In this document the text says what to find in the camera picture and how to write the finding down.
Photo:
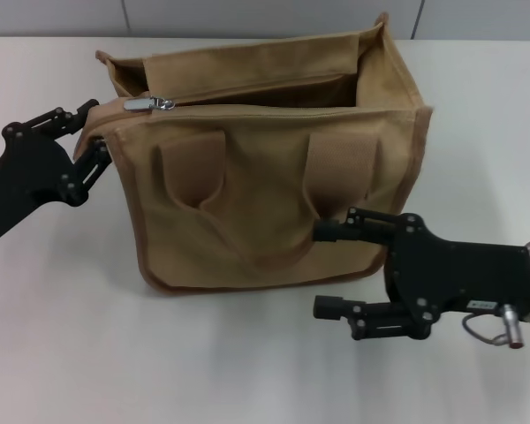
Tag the silver metal zipper pull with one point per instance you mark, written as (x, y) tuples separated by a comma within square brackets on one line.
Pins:
[(141, 103)]

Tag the khaki canvas food bag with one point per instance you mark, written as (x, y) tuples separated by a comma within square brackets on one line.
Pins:
[(256, 199)]

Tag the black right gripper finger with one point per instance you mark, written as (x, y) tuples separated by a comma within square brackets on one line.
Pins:
[(371, 320), (358, 229)]

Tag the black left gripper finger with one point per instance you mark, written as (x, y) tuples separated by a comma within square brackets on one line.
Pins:
[(90, 170), (62, 119)]

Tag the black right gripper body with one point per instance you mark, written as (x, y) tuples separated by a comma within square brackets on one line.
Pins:
[(459, 278)]

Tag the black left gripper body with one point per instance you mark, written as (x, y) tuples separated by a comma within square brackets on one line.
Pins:
[(22, 176)]

